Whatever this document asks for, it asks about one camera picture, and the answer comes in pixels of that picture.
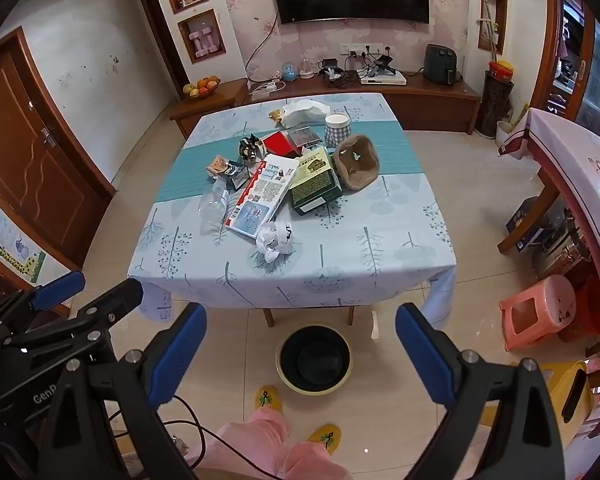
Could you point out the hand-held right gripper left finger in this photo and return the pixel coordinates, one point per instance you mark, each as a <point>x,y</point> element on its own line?
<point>177,355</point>

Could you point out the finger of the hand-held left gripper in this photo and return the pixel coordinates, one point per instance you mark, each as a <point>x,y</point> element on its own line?
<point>115,302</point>
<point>57,290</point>

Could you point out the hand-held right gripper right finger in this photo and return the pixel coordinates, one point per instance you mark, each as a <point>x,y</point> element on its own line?
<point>422,355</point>

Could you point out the black round trash bin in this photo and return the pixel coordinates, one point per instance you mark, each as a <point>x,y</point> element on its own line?
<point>314,360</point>

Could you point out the black yellow wrapper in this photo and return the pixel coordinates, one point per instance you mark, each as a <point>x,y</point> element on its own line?
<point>250,150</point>

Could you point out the person's left yellow slipper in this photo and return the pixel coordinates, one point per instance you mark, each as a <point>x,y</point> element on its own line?
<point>267,399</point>

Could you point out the person's yellow slipper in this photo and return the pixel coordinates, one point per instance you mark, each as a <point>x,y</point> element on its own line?
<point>267,399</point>
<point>326,439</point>

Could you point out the person's legs in pink pants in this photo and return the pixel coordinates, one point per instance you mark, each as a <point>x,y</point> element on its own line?
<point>260,445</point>

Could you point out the person's right yellow slipper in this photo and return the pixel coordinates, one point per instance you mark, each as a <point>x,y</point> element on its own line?
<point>326,439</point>

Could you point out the pink plastic stool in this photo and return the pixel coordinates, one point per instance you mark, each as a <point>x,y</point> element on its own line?
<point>545,300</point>

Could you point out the clear plastic bottle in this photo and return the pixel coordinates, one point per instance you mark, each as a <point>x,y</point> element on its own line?
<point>212,207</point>

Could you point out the brown wooden door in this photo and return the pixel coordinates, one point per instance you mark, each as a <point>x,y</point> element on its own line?
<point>25,155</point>

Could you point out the yellow plastic stool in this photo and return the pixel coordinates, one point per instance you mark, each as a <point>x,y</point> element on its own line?
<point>560,385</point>

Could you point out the crumpled white plastic bag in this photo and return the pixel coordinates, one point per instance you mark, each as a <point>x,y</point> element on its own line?
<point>275,241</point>

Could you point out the small beige carton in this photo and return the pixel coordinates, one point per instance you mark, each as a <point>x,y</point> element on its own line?
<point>216,167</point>

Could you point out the blue cardboard box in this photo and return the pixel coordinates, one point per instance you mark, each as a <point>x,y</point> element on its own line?
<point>525,220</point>

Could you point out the metal pot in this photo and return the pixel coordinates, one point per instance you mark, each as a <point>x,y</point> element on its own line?
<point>560,255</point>

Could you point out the long white red box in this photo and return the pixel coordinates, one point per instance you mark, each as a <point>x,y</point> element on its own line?
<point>260,195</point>

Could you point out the brown fabric hat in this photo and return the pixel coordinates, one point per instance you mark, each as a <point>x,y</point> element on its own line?
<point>357,165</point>

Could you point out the green cardboard box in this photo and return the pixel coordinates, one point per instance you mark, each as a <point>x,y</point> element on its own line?
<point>315,182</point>

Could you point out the fruit bowl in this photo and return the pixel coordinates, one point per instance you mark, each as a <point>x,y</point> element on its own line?
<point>202,87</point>

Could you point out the white bucket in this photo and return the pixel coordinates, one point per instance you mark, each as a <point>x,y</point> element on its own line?
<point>504,135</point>

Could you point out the grey checked paper cup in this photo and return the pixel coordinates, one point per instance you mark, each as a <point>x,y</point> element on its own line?
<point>337,132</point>

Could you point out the table with pink cloth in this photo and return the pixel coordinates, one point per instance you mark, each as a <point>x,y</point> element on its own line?
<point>580,170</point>

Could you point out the yellow snack packet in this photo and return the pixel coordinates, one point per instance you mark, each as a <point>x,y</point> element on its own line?
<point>276,116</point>

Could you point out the silver cardboard box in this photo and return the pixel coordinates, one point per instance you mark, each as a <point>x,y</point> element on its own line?
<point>304,136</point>

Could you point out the wooden television cabinet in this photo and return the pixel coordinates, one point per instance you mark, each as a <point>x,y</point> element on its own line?
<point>420,102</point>

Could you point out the tall dark woven basket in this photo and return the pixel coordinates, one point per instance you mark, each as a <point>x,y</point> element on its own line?
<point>496,107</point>

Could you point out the white tissue pack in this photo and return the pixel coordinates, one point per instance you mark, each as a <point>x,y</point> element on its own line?
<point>305,112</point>

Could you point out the pink dumbbells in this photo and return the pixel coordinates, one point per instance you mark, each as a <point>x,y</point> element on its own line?
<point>204,44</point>

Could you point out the white set-top box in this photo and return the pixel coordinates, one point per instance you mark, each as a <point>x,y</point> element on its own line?
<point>385,79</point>

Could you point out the blue globe ornament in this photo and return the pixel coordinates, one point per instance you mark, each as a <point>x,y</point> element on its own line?
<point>289,73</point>

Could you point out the dark green air fryer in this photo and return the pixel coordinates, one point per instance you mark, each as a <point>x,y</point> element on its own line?
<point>441,65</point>

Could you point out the red yellow toy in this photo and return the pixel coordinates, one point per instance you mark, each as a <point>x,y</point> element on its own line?
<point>501,71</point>

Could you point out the pink glass ornament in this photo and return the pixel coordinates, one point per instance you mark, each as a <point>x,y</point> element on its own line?
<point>306,71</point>

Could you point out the wooden display cabinet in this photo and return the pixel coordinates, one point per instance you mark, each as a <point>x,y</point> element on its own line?
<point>575,35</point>

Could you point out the colourful wall poster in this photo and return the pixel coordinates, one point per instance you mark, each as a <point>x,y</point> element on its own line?
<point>10,245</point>

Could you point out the white wall shelf niches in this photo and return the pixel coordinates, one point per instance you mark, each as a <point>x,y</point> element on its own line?
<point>172,15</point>

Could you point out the white wall power sockets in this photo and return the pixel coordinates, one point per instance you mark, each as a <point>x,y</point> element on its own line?
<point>362,50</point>

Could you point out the narrow wall shelf niches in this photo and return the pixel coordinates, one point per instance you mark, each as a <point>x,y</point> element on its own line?
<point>495,10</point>

